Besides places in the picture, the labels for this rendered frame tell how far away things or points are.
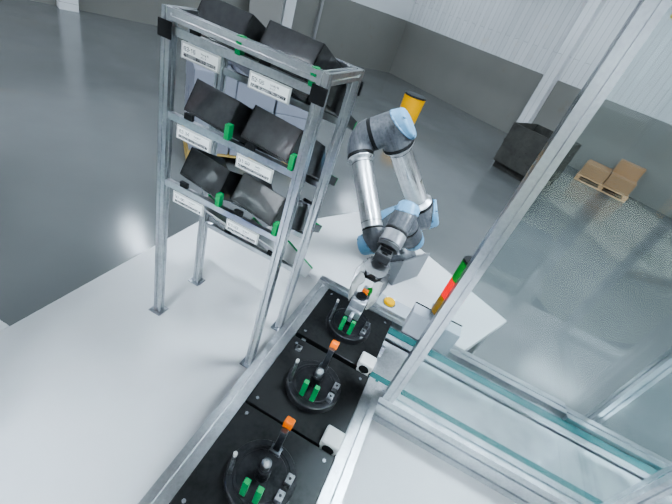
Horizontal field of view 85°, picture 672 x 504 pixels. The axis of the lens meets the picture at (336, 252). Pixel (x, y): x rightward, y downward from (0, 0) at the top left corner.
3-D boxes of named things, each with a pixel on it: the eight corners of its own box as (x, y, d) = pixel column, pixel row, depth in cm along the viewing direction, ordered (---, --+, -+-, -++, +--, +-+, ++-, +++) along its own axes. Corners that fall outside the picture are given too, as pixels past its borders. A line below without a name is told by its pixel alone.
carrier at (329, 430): (292, 339, 106) (302, 309, 99) (366, 381, 102) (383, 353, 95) (243, 405, 87) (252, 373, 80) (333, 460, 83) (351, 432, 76)
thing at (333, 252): (370, 213, 210) (372, 209, 209) (503, 324, 164) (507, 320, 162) (264, 231, 165) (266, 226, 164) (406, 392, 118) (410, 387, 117)
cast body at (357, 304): (351, 302, 113) (358, 285, 110) (364, 309, 113) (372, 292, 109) (341, 318, 107) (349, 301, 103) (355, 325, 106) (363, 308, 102)
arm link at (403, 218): (424, 215, 119) (418, 200, 112) (410, 243, 116) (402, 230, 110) (403, 209, 123) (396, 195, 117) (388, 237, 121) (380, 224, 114)
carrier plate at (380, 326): (327, 292, 127) (328, 287, 126) (389, 325, 123) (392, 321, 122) (294, 336, 107) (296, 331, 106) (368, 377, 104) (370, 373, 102)
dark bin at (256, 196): (285, 211, 115) (296, 190, 113) (318, 233, 111) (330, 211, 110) (230, 199, 88) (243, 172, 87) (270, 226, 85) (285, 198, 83)
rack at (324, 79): (196, 275, 127) (225, 11, 83) (286, 325, 122) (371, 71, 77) (148, 310, 110) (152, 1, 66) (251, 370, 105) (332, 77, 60)
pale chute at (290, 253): (275, 258, 127) (283, 247, 128) (305, 278, 123) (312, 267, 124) (243, 229, 101) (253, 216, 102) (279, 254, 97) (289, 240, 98)
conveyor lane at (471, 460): (319, 310, 132) (327, 290, 126) (547, 434, 119) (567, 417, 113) (280, 365, 109) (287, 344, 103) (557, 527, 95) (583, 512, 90)
